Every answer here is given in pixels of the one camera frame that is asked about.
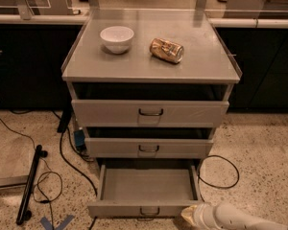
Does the black cable left floor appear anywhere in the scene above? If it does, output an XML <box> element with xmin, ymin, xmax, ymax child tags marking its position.
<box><xmin>51</xmin><ymin>110</ymin><xmax>98</xmax><ymax>230</ymax></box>

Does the blue tape cross mark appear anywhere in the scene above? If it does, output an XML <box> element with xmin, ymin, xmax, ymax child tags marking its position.
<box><xmin>39</xmin><ymin>214</ymin><xmax>75</xmax><ymax>230</ymax></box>

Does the white ceramic bowl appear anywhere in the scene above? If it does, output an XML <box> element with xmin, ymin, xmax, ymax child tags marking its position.
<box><xmin>100</xmin><ymin>26</ymin><xmax>134</xmax><ymax>54</ymax></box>

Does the grey top drawer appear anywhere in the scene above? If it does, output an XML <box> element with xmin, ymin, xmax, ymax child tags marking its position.
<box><xmin>72</xmin><ymin>100</ymin><xmax>228</xmax><ymax>127</ymax></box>

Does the black cable right floor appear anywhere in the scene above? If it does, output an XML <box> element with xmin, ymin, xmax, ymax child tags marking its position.
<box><xmin>197</xmin><ymin>154</ymin><xmax>241</xmax><ymax>206</ymax></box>

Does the grey bottom drawer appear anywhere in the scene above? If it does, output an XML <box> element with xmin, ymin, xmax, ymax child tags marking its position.
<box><xmin>88</xmin><ymin>159</ymin><xmax>203</xmax><ymax>218</ymax></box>

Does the crushed gold soda can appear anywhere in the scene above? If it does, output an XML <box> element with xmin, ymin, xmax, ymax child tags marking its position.
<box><xmin>150</xmin><ymin>38</ymin><xmax>184</xmax><ymax>64</ymax></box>

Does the grey drawer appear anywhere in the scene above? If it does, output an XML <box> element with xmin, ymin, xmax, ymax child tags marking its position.
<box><xmin>72</xmin><ymin>100</ymin><xmax>228</xmax><ymax>127</ymax></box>
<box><xmin>88</xmin><ymin>159</ymin><xmax>203</xmax><ymax>218</ymax></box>
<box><xmin>85</xmin><ymin>138</ymin><xmax>213</xmax><ymax>158</ymax></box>

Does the grey metal drawer cabinet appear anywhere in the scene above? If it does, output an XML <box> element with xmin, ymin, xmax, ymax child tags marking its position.
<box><xmin>60</xmin><ymin>8</ymin><xmax>243</xmax><ymax>165</ymax></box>

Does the thin black looped cable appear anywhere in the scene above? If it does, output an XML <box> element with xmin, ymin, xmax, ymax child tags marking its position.
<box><xmin>0</xmin><ymin>112</ymin><xmax>63</xmax><ymax>230</ymax></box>

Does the black cable floor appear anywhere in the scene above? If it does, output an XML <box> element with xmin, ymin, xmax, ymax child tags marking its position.
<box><xmin>51</xmin><ymin>110</ymin><xmax>98</xmax><ymax>230</ymax></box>
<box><xmin>197</xmin><ymin>154</ymin><xmax>241</xmax><ymax>206</ymax></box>

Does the grey middle drawer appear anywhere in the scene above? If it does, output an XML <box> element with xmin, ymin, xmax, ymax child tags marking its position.
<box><xmin>85</xmin><ymin>138</ymin><xmax>213</xmax><ymax>158</ymax></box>

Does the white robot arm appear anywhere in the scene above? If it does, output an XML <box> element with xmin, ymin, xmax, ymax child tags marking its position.
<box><xmin>181</xmin><ymin>202</ymin><xmax>288</xmax><ymax>230</ymax></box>

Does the black stand leg with wheels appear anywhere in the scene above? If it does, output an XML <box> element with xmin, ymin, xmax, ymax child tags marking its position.
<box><xmin>16</xmin><ymin>145</ymin><xmax>43</xmax><ymax>225</ymax></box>

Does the blue power box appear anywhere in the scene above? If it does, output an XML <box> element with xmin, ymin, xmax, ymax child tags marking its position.
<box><xmin>74</xmin><ymin>129</ymin><xmax>85</xmax><ymax>150</ymax></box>

